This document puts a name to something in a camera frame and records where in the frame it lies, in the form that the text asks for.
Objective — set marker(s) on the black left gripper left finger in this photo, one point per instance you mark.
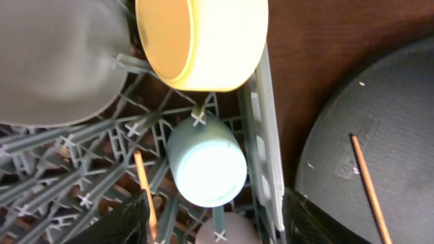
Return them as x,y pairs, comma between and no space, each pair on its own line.
126,224

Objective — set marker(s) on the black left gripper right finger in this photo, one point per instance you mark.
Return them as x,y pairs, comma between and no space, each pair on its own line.
306,223

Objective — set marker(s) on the wooden chopstick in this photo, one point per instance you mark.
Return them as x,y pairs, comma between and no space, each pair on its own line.
144,184
370,191

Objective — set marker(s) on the pink plastic cup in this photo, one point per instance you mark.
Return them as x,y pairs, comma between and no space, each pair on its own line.
239,230

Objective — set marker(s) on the light blue plastic cup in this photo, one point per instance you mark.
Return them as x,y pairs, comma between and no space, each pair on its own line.
207,164

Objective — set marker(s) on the grey round plate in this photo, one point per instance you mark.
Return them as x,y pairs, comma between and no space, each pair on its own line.
58,59

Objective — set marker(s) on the yellow bowl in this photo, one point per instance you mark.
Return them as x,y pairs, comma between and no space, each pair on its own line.
203,45

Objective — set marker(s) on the grey plastic dishwasher rack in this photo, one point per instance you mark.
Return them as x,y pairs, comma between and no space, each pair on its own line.
138,122

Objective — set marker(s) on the round black serving tray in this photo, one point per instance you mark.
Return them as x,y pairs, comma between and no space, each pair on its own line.
389,108

